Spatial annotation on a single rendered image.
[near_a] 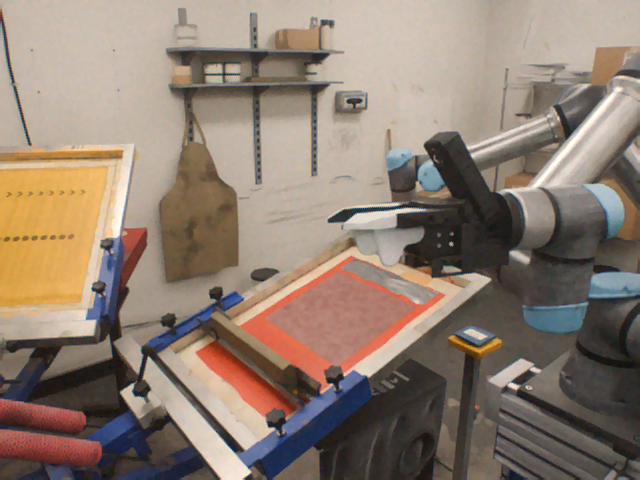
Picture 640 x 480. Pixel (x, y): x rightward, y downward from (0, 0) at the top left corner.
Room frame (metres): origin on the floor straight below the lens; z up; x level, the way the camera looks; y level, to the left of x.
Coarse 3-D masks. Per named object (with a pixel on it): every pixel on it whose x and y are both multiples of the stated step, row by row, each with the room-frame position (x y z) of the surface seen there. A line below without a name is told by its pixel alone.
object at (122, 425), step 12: (120, 420) 0.99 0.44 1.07; (132, 420) 0.99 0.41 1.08; (168, 420) 1.02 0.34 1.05; (96, 432) 0.97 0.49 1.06; (108, 432) 0.96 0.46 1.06; (120, 432) 0.96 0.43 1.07; (132, 432) 0.97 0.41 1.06; (144, 432) 0.98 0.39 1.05; (108, 444) 0.93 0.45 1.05; (120, 444) 0.95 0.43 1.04
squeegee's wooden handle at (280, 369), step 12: (216, 312) 1.32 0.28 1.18; (216, 324) 1.29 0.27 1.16; (228, 324) 1.25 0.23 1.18; (228, 336) 1.24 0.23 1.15; (240, 336) 1.19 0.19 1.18; (252, 336) 1.18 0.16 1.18; (240, 348) 1.20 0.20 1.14; (252, 348) 1.14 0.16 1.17; (264, 348) 1.12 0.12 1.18; (252, 360) 1.17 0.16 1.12; (264, 360) 1.10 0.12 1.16; (276, 360) 1.07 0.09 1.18; (276, 372) 1.07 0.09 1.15; (288, 372) 1.04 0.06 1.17; (288, 384) 1.04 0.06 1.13
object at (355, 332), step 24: (384, 288) 1.44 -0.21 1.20; (360, 312) 1.35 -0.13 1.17; (384, 312) 1.33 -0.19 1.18; (408, 312) 1.30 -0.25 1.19; (312, 336) 1.28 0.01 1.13; (336, 336) 1.26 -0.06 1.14; (360, 336) 1.24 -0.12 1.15; (384, 336) 1.22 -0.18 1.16; (288, 360) 1.20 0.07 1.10; (312, 360) 1.19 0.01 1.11; (336, 360) 1.17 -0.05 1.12; (360, 360) 1.15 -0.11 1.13; (240, 384) 1.15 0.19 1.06; (264, 384) 1.13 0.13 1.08; (264, 408) 1.05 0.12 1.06; (288, 408) 1.04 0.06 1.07
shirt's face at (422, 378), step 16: (400, 368) 1.41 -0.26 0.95; (416, 368) 1.41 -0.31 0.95; (400, 384) 1.32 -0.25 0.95; (416, 384) 1.32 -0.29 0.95; (432, 384) 1.32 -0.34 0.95; (368, 400) 1.24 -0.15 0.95; (384, 400) 1.24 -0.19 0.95; (400, 400) 1.24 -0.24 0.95; (352, 416) 1.17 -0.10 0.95; (368, 416) 1.17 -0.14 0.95; (336, 432) 1.11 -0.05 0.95; (320, 448) 1.06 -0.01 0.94
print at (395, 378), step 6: (396, 372) 1.38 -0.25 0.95; (384, 378) 1.35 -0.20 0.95; (390, 378) 1.35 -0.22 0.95; (396, 378) 1.35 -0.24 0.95; (402, 378) 1.35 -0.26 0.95; (408, 378) 1.35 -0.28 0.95; (378, 384) 1.32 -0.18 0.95; (384, 384) 1.32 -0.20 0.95; (390, 384) 1.32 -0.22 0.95; (396, 384) 1.32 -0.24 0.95; (372, 390) 1.29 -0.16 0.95; (378, 390) 1.29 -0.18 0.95; (384, 390) 1.29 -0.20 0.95; (372, 396) 1.26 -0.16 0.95
